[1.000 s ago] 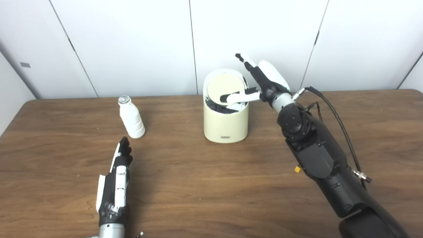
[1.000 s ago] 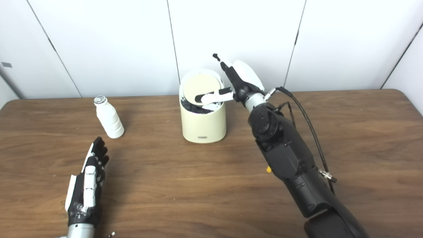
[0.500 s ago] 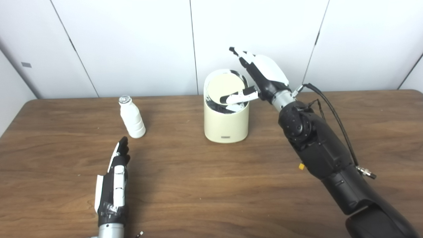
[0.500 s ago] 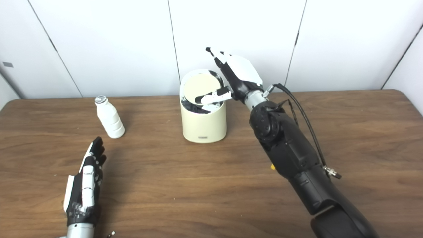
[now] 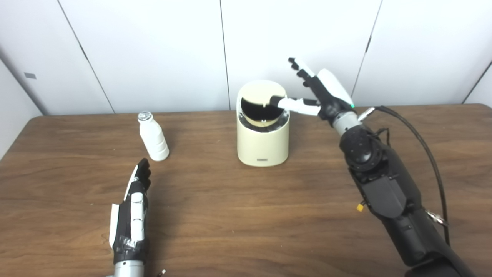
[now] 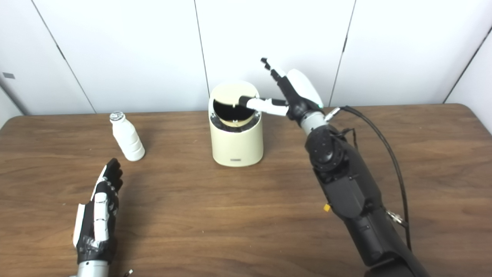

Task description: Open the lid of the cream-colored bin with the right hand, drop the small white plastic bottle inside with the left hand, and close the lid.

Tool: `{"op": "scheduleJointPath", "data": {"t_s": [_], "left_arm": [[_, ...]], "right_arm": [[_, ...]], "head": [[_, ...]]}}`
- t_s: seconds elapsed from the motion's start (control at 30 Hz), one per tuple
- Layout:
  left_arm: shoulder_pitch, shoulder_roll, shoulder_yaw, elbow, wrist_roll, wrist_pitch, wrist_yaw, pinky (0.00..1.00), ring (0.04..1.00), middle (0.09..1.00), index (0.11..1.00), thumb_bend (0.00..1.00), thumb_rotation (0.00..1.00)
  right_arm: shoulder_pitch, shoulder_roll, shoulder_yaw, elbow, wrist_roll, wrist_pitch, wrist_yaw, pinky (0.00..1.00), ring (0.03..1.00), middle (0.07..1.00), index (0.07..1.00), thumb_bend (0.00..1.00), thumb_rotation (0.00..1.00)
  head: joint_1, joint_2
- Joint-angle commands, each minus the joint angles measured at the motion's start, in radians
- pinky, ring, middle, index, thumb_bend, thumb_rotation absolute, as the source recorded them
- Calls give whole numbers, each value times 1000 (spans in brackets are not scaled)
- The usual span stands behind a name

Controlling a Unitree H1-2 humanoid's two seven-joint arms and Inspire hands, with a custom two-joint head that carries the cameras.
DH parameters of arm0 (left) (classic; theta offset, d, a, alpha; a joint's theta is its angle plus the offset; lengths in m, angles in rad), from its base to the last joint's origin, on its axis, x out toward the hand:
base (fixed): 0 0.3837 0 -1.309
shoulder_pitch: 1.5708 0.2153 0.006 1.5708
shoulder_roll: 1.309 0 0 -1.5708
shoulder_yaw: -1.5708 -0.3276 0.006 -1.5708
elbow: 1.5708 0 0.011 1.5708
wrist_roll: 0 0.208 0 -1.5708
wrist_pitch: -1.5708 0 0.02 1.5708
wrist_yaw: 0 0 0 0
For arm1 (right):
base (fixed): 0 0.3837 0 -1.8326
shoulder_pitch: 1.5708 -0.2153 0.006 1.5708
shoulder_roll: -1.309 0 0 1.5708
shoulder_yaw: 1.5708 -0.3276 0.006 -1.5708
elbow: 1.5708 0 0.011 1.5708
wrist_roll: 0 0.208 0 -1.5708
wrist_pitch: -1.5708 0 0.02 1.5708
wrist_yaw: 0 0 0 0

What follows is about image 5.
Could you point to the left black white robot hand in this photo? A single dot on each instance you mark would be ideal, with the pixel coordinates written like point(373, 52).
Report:
point(136, 215)

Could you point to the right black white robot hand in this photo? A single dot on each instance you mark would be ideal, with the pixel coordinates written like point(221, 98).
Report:
point(332, 94)

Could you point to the cream round bin lid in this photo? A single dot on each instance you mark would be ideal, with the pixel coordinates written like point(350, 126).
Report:
point(257, 90)

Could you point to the small white plastic bottle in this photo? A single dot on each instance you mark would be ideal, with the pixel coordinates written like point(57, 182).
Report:
point(153, 138)

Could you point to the cream-colored bin body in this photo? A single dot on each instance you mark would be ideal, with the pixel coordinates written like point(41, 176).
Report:
point(263, 144)

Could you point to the small grey wall label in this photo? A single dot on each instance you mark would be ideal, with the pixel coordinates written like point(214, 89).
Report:
point(30, 75)

